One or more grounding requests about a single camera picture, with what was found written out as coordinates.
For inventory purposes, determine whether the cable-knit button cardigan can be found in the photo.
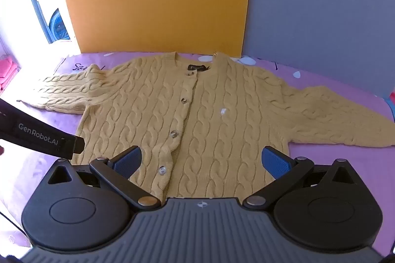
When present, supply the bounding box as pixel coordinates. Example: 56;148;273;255
17;51;395;205

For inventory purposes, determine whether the grey backdrop board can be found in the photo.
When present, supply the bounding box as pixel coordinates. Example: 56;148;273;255
241;0;395;98

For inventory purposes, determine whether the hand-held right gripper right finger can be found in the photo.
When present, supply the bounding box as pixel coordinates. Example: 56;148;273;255
243;146;358;209

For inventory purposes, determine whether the black cable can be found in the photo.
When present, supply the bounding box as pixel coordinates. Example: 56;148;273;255
0;210;26;239

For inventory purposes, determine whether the pink cloth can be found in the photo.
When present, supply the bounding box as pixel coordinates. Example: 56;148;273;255
0;55;22;91

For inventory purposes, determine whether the purple printed bed sheet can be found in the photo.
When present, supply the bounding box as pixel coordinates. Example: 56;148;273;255
0;51;395;251

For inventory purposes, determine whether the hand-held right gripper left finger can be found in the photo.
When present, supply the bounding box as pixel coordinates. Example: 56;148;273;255
47;146;157;210

